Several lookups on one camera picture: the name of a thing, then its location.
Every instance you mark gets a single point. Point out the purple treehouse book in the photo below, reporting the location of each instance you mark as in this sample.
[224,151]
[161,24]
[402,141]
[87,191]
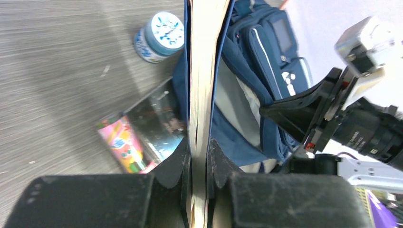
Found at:
[380,215]

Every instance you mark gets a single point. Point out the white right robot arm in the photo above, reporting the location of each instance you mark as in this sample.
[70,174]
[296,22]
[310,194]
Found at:
[360,142]

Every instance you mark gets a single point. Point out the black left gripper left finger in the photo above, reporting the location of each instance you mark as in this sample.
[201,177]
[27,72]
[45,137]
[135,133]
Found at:
[158,199]

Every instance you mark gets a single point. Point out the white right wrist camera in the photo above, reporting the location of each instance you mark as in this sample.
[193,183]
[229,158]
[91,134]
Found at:
[372,50]

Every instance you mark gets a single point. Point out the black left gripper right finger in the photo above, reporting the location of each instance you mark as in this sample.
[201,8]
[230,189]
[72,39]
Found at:
[309,194]

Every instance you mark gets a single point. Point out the landscape cover book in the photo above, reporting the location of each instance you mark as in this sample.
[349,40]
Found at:
[208,20]

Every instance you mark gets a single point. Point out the blue white round jar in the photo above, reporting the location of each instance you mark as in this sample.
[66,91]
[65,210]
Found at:
[161,37]

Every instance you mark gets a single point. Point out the navy blue backpack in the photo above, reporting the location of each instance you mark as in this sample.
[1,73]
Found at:
[259,65]

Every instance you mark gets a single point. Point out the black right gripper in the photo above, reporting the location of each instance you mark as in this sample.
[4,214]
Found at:
[313,116]

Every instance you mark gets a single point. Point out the blue Wuthering Heights book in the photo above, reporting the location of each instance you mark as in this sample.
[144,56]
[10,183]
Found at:
[157,122]

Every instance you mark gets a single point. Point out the pink highlighter marker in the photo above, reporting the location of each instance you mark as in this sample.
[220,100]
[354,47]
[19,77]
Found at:
[118,134]

